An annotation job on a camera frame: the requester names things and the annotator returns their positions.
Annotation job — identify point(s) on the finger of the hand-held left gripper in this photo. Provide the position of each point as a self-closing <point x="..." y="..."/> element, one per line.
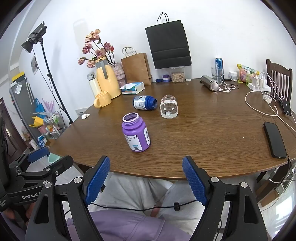
<point x="38" y="154"/>
<point x="60" y="164"/>

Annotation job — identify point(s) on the brown door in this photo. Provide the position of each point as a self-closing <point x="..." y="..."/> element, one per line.
<point x="11" y="139"/>

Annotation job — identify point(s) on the brown paper bag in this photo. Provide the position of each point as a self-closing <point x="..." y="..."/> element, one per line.
<point x="135" y="67"/>

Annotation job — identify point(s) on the storage cart with clutter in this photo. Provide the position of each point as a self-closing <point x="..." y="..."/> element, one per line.
<point x="48" y="129"/>

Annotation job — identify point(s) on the white power strip with chargers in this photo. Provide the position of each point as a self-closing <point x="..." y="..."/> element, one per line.
<point x="259" y="84"/>

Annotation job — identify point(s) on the black smartphone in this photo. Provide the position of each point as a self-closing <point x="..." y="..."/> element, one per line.
<point x="275" y="140"/>

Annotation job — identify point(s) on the steel thermos flask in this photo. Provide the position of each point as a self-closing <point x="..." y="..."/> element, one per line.
<point x="209" y="82"/>

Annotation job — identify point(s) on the white jar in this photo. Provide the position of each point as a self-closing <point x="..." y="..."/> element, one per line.
<point x="233" y="76"/>

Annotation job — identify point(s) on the blue tissue box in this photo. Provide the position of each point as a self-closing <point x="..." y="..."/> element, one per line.
<point x="135" y="88"/>

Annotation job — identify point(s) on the dried pink flowers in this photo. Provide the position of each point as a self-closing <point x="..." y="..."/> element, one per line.
<point x="100" y="52"/>

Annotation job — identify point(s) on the green snack packet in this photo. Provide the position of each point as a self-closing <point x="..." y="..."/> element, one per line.
<point x="252" y="71"/>

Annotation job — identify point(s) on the crumpled white tissue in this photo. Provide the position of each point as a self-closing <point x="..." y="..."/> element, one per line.
<point x="85" y="115"/>

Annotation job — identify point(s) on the blue plastic bottle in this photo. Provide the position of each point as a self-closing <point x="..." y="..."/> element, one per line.
<point x="142" y="102"/>

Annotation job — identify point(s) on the person's lilac top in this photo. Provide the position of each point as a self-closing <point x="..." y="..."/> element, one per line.
<point x="129" y="228"/>

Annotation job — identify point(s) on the pink snack packet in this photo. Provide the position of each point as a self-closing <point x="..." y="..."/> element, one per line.
<point x="242" y="74"/>

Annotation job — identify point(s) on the yellow thermos jug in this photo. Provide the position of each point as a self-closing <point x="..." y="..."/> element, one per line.
<point x="107" y="81"/>

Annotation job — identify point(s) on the purple lidded jar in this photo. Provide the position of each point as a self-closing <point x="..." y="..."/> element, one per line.
<point x="166" y="78"/>

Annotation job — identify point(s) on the clear glass tumbler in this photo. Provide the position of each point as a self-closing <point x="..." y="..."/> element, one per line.
<point x="215" y="73"/>

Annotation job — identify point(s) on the black studio light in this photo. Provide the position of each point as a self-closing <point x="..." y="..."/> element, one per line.
<point x="34" y="37"/>

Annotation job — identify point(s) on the white earphones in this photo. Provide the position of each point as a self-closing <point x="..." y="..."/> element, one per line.
<point x="227" y="87"/>

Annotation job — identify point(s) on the clear plastic jar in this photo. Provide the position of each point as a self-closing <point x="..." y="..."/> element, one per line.
<point x="168" y="106"/>

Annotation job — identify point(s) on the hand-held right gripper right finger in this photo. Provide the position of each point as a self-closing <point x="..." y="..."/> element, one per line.
<point x="194" y="180"/>

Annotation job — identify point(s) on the blue drink can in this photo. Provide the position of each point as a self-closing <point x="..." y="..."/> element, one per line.
<point x="218" y="63"/>

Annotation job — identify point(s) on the black power bank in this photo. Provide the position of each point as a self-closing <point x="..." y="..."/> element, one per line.
<point x="286" y="107"/>

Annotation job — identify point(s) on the dark wooden chair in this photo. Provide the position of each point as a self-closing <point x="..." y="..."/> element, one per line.
<point x="269" y="67"/>

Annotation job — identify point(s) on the blue hanging bag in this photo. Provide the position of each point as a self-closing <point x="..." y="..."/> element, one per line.
<point x="38" y="106"/>

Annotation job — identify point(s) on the clear food container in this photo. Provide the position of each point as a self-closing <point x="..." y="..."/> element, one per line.
<point x="178" y="76"/>

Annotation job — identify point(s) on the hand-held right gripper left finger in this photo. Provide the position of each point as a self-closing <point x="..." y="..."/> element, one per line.
<point x="97" y="180"/>

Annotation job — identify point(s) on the black paper bag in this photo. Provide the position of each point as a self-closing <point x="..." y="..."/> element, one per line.
<point x="168" y="44"/>

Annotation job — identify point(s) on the white thermos bottle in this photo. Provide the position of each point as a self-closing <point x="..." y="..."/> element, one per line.
<point x="93" y="85"/>

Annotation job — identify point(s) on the person's white trousers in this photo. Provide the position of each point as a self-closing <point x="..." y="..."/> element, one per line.
<point x="129" y="194"/>

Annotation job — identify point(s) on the black light stand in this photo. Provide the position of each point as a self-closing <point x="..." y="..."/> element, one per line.
<point x="49" y="74"/>

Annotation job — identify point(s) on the teal bin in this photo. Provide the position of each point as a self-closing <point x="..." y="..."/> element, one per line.
<point x="53" y="158"/>

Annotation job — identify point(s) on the yellow mug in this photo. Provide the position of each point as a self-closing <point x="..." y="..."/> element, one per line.
<point x="104" y="98"/>

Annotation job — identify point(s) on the purple plastic bottle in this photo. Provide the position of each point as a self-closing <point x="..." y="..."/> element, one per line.
<point x="136" y="132"/>

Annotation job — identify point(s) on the grey refrigerator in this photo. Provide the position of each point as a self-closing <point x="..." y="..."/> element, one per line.
<point x="20" y="104"/>

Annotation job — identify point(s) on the pink vase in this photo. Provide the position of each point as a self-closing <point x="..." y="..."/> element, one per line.
<point x="119" y="71"/>

